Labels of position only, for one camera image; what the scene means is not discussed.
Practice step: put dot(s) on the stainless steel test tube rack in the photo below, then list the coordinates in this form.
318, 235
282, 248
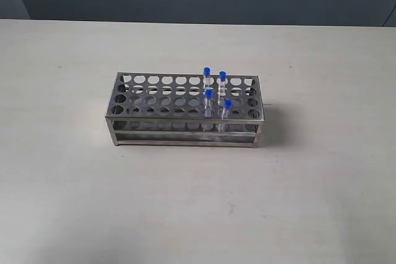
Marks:
168, 109

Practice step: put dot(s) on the blue capped tube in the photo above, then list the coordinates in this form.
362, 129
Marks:
221, 88
207, 126
224, 115
206, 78

